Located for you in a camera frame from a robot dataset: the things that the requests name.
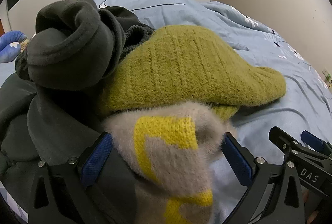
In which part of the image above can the light blue floral duvet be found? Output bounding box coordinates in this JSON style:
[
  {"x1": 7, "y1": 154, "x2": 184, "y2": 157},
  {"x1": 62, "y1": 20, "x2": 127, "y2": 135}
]
[{"x1": 1, "y1": 0, "x2": 331, "y2": 223}]

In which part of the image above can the white wall socket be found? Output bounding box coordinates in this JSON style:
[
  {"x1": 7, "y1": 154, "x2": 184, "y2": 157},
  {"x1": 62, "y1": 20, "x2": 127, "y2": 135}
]
[{"x1": 322, "y1": 68, "x2": 332, "y2": 89}]

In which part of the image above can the black hooded sweatshirt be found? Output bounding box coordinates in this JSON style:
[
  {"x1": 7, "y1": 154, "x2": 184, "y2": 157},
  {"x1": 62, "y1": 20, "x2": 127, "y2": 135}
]
[{"x1": 1, "y1": 0, "x2": 153, "y2": 210}]

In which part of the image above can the beige sweater with yellow pattern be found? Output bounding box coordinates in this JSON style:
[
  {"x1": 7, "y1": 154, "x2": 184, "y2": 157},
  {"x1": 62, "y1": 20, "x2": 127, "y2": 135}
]
[{"x1": 102, "y1": 101, "x2": 238, "y2": 223}]

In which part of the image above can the olive green knit sweater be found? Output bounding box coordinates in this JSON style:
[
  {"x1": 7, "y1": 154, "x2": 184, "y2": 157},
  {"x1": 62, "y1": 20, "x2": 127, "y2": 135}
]
[{"x1": 99, "y1": 25, "x2": 286, "y2": 120}]

